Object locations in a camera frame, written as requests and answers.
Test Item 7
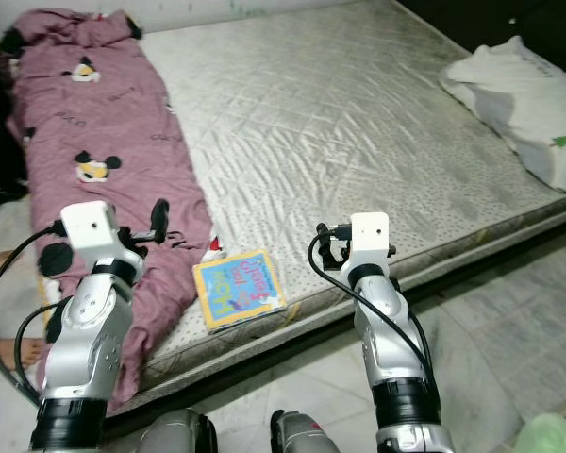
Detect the yellow-edged blue children's book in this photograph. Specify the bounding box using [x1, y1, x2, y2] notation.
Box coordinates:
[192, 248, 289, 333]

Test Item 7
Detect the white pillow with green tree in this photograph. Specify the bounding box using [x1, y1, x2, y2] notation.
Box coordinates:
[439, 36, 566, 194]

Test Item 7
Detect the quilted grey patterned mattress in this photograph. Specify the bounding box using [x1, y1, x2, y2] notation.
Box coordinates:
[19, 0, 566, 407]

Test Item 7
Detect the mauve cartoon mouse blanket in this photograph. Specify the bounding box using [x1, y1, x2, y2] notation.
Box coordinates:
[0, 8, 227, 416]

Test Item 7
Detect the silver robot left leg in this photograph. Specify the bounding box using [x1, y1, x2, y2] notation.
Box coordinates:
[132, 409, 218, 453]

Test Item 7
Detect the pale green bag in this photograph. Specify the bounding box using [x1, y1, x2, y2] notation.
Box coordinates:
[514, 412, 566, 453]

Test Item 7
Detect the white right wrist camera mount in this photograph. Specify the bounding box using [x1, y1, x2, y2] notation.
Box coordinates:
[344, 212, 392, 282]

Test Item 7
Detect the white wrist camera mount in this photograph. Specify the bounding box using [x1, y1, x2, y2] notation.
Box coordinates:
[344, 212, 392, 282]
[59, 200, 142, 282]

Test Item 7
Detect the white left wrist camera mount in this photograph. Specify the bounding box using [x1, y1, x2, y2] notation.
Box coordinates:
[59, 200, 142, 282]

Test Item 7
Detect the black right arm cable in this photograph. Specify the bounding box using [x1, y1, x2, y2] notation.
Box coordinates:
[307, 236, 435, 378]

